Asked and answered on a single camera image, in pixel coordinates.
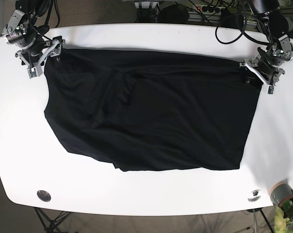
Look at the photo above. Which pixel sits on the left gripper body silver black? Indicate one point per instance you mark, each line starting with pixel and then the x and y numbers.
pixel 268 74

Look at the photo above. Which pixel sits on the silver table grommet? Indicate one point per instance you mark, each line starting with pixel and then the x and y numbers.
pixel 43 195
pixel 254 196

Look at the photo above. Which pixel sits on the green potted plant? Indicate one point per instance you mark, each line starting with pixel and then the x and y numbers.
pixel 284 218

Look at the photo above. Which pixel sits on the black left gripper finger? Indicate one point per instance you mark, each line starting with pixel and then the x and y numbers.
pixel 249 80

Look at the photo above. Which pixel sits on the right gripper body silver black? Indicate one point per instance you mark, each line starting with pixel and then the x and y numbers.
pixel 34 57

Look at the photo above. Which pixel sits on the grey plant pot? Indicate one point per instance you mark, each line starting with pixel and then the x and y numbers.
pixel 279 193

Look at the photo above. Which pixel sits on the left silver table grommet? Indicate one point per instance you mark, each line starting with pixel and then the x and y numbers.
pixel 43 195

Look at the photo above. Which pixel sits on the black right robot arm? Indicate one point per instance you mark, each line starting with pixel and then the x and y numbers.
pixel 27 29

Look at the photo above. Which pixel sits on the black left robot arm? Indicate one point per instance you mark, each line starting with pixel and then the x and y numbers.
pixel 279 49

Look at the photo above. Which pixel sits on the right silver table grommet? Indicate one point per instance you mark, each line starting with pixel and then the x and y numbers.
pixel 254 196

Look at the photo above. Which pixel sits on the black folding table legs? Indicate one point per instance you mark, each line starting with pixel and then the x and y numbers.
pixel 52 225

